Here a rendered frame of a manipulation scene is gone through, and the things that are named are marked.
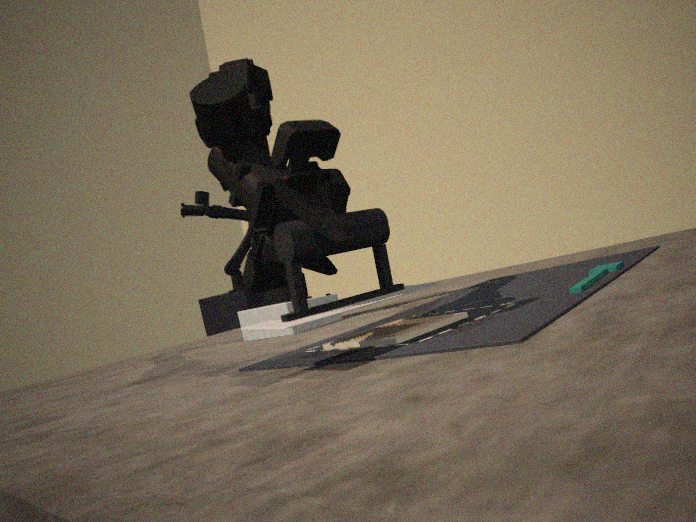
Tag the beige square tile with dark square marking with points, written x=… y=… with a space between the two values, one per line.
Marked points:
x=396 y=332

